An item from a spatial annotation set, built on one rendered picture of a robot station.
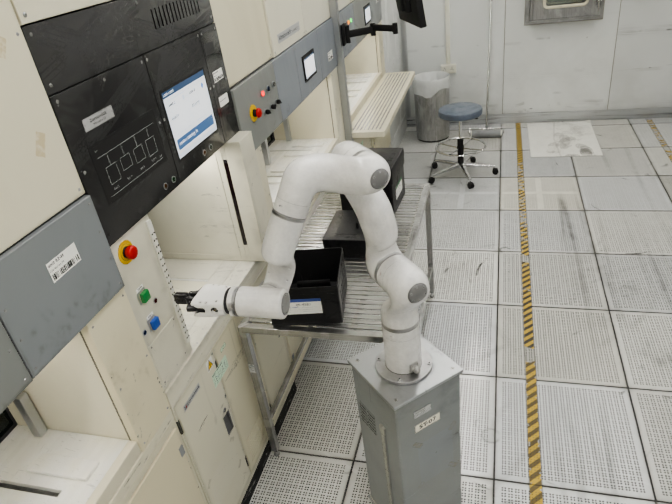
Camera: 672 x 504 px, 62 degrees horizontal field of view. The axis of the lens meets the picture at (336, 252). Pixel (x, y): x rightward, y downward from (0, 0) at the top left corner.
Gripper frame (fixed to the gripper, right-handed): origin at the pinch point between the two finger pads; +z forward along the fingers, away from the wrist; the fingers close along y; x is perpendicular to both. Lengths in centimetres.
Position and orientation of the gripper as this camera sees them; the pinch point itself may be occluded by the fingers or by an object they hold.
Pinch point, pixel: (182, 298)
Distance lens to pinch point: 164.6
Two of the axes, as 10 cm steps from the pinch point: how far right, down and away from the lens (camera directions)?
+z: -9.6, -0.3, 2.8
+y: 2.5, -5.3, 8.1
